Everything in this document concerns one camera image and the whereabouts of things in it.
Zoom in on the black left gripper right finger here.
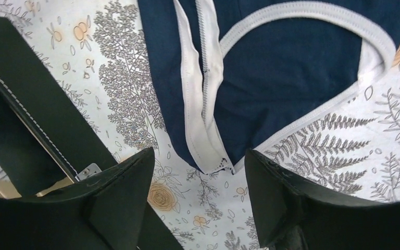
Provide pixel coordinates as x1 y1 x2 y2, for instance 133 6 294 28
244 149 400 249

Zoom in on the black rolled underwear in box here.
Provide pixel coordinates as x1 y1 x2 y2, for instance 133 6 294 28
0 95 66 196

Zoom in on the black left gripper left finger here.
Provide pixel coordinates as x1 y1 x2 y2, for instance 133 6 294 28
0 147 156 250

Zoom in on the navy blue underwear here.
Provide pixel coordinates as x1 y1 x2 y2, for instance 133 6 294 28
138 1 400 174

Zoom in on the floral table cloth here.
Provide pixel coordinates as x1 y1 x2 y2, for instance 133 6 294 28
0 0 400 250

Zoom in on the wooden organizer box glass lid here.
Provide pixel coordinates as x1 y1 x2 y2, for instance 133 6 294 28
0 17 182 249

